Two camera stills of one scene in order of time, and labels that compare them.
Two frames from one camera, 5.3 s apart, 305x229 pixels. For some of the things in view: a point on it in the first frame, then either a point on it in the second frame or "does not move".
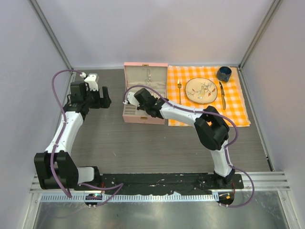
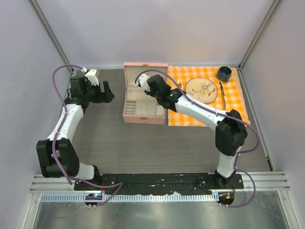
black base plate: x=150 y=183 does not move
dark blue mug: x=223 y=73 does not move
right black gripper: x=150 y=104 -> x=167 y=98
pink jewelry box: x=153 y=75 does not move
